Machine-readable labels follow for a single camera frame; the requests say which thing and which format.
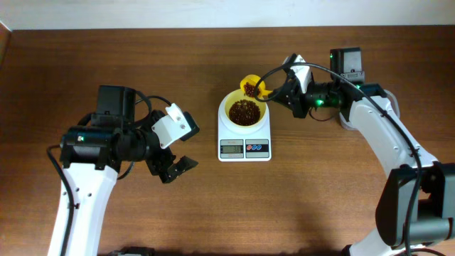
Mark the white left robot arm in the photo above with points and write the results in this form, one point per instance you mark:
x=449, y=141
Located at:
x=124, y=127

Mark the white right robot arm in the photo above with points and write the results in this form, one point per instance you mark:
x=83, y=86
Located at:
x=416, y=208

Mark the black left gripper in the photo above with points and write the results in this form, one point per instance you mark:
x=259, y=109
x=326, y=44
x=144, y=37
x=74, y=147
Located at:
x=158, y=153

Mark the yellow plastic bowl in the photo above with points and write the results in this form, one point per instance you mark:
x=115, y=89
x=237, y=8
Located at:
x=239, y=95

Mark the white digital kitchen scale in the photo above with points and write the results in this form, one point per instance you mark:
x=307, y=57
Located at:
x=244, y=143

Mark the yellow plastic scoop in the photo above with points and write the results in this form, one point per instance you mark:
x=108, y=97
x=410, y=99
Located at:
x=248, y=85

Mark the clear plastic container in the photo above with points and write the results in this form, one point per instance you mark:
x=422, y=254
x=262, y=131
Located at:
x=394, y=104

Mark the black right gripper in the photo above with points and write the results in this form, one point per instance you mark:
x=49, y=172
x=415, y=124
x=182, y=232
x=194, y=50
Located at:
x=296, y=98

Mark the red beans in bowl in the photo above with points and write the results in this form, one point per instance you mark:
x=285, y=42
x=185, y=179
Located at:
x=244, y=113

